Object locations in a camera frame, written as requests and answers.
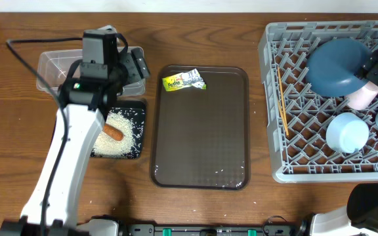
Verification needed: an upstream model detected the pile of white rice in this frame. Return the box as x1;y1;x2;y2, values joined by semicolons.
91;108;146;159

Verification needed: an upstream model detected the dark blue plate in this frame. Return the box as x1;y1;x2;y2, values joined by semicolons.
306;38;371;97

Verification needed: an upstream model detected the yellow snack wrapper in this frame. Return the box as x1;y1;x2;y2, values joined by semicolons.
162;69;207;92

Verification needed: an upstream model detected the grey dishwasher rack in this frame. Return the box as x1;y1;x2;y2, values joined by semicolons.
258;20;378;183

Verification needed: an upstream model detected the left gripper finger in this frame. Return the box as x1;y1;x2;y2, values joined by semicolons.
131;48;150;79
120;52;142;85

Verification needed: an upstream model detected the black plastic tray bin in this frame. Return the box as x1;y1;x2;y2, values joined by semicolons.
52;97;148;160

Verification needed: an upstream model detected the light blue small bowl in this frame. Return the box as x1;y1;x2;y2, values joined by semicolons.
325;112;369;153

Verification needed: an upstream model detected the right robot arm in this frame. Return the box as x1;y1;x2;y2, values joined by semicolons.
308;49;378;235

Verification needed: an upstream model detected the brown serving tray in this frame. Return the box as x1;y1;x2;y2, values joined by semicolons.
150;66;250;190

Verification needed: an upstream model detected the clear plastic bin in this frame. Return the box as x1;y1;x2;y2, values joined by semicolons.
37;49;146;96

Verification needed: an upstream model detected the orange carrot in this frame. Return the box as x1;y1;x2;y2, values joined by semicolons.
103;124;124;141

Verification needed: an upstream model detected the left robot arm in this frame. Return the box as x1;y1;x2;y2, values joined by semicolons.
0;47;150;235

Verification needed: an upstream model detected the pink white cup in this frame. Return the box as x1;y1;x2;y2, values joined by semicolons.
345;81;378;111

